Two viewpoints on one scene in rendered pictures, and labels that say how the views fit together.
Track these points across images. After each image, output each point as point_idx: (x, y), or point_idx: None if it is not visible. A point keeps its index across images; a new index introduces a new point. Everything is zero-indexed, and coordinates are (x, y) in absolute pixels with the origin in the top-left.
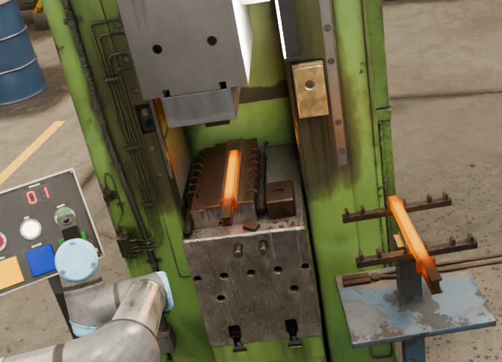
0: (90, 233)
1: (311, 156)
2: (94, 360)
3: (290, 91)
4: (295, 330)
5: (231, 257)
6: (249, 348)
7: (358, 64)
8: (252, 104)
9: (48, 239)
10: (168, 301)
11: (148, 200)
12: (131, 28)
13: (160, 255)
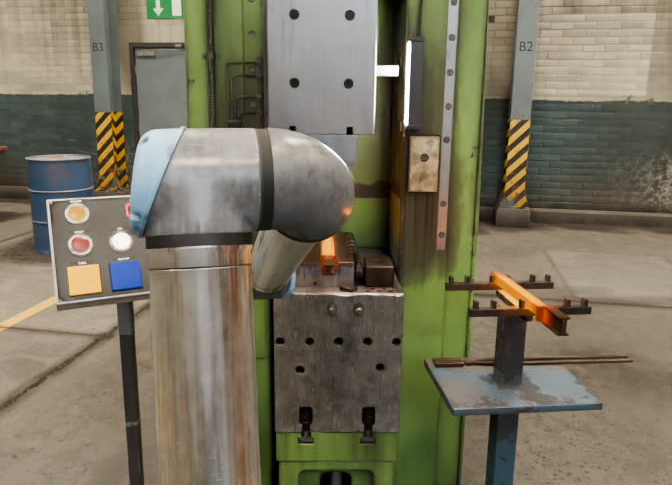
0: None
1: (412, 236)
2: (304, 139)
3: (404, 163)
4: (371, 422)
5: (322, 320)
6: (316, 439)
7: (471, 148)
8: None
9: (137, 255)
10: (291, 281)
11: None
12: (275, 57)
13: None
